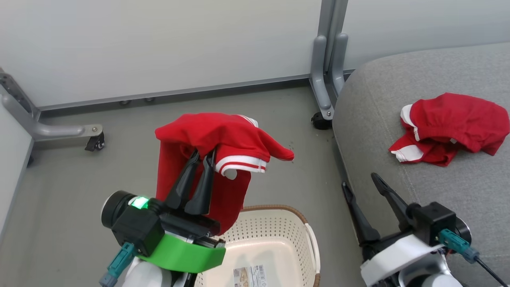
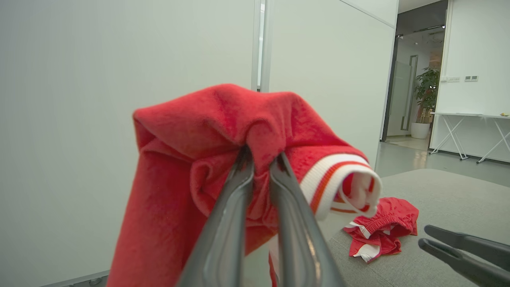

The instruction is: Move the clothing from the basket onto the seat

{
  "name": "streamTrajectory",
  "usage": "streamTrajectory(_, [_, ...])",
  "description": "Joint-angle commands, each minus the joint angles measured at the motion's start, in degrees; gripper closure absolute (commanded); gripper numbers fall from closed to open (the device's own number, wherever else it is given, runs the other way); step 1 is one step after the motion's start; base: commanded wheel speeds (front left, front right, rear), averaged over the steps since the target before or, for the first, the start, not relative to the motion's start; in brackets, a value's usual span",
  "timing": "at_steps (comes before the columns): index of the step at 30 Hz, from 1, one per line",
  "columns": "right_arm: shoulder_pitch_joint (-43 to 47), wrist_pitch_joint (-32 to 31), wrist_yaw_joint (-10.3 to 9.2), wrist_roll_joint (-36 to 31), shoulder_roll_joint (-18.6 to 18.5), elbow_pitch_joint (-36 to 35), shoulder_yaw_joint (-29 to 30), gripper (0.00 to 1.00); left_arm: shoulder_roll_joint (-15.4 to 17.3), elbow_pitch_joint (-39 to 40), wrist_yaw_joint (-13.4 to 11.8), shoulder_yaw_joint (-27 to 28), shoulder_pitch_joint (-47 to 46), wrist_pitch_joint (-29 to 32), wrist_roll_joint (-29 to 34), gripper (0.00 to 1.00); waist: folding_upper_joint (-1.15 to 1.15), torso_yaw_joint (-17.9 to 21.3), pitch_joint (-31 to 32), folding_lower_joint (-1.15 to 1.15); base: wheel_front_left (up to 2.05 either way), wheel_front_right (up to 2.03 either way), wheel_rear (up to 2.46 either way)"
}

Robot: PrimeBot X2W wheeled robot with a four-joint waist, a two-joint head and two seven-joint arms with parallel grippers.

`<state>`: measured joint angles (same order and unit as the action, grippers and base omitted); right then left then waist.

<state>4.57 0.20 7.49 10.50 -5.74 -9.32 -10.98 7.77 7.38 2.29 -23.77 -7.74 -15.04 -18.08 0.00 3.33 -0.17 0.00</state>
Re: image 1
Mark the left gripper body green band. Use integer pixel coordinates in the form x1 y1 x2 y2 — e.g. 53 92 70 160
137 199 227 274

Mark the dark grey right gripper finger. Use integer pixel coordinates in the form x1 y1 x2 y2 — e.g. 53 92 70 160
341 181 382 245
371 172 412 232

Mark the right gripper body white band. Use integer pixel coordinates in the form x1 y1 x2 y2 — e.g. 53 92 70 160
360 230 443 287

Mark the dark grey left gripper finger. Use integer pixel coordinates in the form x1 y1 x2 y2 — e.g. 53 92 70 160
164 149 201 210
184 149 216 215

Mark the red garment white trim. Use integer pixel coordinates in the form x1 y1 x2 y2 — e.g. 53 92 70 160
388 92 510 167
155 112 295 236

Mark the grey fabric sofa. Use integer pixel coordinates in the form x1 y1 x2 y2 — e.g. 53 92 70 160
332 42 510 287

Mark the paper label with barcode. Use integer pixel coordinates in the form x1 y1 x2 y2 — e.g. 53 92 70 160
233 265 267 287

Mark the cream perforated laundry basket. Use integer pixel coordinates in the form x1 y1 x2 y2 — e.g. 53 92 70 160
194 204 321 287

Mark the black caster wheel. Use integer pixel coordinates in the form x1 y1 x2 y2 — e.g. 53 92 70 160
84 132 106 152
311 112 332 130

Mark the teal right cable connector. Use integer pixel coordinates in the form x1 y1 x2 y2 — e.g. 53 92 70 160
437 229 481 264

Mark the teal cable connector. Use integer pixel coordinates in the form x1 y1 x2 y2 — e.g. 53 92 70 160
437 229 481 264
99 242 136 287

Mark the teal left cable connector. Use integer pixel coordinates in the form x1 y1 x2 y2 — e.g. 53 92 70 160
99 242 136 287

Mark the grey panel bottom rail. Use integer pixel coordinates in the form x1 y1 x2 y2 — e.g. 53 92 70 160
38 74 312 118

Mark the thin black cable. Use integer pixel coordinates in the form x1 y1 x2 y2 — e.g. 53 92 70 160
474 257 510 287

